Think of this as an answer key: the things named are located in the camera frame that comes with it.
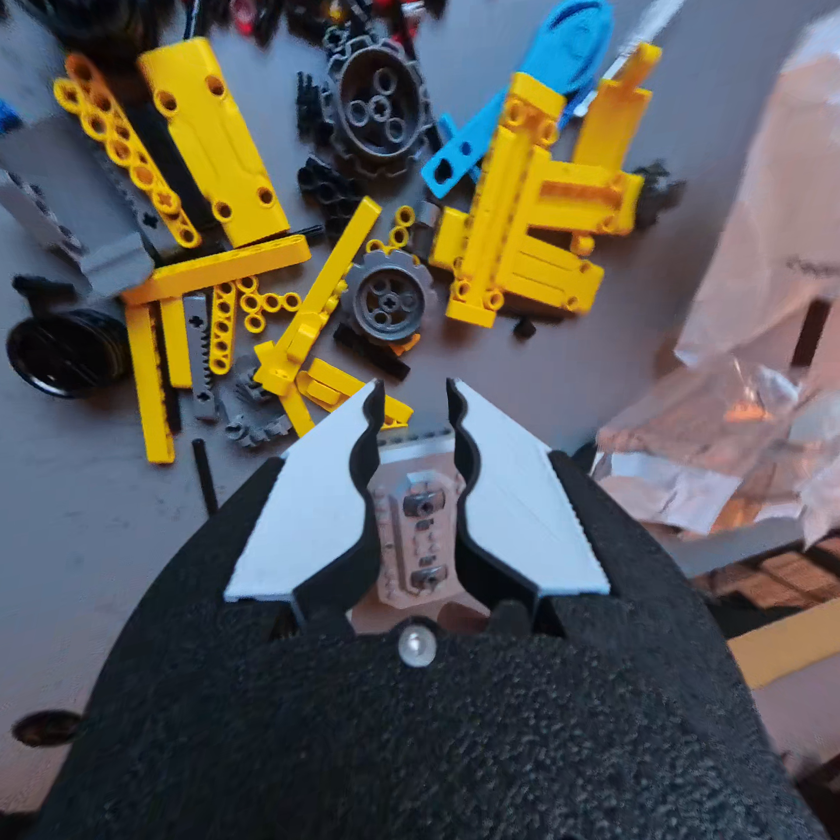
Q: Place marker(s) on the clear bag with white paper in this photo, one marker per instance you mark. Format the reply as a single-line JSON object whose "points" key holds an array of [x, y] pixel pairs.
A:
{"points": [[774, 229]]}

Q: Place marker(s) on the grey wheel hub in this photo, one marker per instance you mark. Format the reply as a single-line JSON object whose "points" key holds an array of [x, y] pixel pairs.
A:
{"points": [[377, 108], [387, 298]]}

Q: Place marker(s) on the heap of large yellow beams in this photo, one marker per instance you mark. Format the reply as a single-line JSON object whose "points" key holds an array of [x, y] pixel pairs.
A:
{"points": [[210, 144]]}

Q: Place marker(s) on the grey desk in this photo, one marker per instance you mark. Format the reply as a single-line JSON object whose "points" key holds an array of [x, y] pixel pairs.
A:
{"points": [[79, 558]]}

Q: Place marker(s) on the grey motor block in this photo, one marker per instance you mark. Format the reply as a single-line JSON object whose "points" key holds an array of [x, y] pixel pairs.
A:
{"points": [[420, 525]]}

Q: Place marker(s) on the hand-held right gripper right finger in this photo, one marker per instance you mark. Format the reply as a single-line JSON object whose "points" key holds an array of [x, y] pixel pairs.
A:
{"points": [[531, 518]]}

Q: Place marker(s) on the pile of small brick connectors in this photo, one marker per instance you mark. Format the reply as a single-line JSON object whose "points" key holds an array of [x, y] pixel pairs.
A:
{"points": [[315, 16]]}

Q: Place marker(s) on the blue brick separator tool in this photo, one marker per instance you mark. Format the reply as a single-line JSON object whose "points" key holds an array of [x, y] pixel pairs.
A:
{"points": [[564, 46]]}

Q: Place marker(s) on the long black axle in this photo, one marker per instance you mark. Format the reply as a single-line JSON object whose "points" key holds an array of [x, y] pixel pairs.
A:
{"points": [[205, 476]]}

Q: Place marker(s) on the desk with yellow edge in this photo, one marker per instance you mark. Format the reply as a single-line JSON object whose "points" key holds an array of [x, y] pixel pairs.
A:
{"points": [[787, 643]]}

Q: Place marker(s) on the black tyre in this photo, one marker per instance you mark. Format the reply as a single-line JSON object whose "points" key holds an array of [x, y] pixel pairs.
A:
{"points": [[65, 354]]}

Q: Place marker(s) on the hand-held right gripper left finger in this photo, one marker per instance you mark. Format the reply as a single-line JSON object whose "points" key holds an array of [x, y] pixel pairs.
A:
{"points": [[308, 525]]}

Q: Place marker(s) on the clear brick piece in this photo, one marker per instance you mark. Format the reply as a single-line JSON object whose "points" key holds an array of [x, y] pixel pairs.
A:
{"points": [[636, 39]]}

